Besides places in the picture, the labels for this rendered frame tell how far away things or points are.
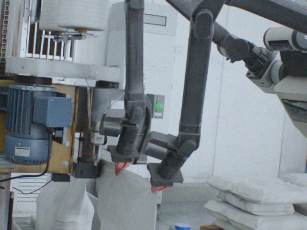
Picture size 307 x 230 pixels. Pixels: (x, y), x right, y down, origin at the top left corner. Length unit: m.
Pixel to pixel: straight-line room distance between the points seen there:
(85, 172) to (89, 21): 0.56
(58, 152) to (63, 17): 0.48
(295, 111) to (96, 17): 0.70
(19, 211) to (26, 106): 3.17
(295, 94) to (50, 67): 0.75
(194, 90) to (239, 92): 5.77
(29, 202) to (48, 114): 3.24
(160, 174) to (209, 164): 5.46
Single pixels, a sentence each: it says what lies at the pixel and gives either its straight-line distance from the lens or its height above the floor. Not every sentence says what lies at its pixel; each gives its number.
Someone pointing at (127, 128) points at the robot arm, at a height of 1.22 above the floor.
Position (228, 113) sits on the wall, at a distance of 7.19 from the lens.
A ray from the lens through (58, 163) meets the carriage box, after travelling 2.10.
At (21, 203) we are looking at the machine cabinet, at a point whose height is 0.29.
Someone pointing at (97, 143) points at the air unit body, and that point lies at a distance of 2.07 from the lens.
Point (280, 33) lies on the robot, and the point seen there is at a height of 1.55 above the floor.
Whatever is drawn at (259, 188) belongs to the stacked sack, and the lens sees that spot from 4.73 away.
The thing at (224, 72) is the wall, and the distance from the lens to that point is 7.13.
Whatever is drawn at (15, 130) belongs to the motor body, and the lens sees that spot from 1.88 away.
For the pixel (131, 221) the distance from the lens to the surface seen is 1.92.
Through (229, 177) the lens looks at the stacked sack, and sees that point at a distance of 5.14.
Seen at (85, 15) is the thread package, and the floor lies 1.57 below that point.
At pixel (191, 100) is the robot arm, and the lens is 1.51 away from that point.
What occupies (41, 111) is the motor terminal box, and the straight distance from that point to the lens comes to 1.81.
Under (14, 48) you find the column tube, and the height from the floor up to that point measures 1.45.
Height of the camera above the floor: 1.38
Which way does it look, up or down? 3 degrees down
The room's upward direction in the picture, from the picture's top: 5 degrees clockwise
